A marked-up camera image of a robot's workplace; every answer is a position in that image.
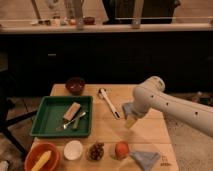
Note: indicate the yellow corn cob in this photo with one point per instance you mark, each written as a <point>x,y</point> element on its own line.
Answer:
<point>42,160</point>

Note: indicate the orange fruit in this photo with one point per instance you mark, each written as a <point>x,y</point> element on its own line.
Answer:
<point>122,149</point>

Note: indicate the orange plastic bowl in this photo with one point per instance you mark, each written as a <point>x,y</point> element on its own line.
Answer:
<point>35,154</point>

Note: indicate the white paper cup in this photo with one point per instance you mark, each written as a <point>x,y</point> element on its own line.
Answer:
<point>73,150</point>

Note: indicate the bunch of dark grapes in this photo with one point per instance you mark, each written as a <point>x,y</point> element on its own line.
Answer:
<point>96,151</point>

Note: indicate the brown wooden block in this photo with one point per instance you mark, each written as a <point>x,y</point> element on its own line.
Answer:
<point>73,109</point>

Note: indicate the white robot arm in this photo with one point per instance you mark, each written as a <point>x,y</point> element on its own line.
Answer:
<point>150,94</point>

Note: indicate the long grey counter shelf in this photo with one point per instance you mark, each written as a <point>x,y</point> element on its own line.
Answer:
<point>107,28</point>

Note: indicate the metal fork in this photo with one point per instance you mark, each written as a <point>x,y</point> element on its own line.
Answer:
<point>65,126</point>

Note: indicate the folded blue grey cloth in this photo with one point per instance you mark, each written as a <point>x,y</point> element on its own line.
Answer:
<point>145,160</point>

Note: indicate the black office chair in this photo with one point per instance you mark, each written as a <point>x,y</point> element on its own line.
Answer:
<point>5,105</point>

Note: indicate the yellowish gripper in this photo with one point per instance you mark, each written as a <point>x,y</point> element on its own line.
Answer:
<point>131,120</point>

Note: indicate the blue grey sponge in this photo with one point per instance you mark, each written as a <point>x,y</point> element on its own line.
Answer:
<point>127,109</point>

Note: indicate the green handled utensil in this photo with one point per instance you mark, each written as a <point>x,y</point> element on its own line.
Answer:
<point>75,125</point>

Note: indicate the small red bowl on counter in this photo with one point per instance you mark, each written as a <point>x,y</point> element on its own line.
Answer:
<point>89,20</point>

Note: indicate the dark red bowl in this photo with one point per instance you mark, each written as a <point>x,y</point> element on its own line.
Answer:
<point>75,85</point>

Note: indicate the green plastic tray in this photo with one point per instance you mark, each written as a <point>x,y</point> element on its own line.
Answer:
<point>49,117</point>

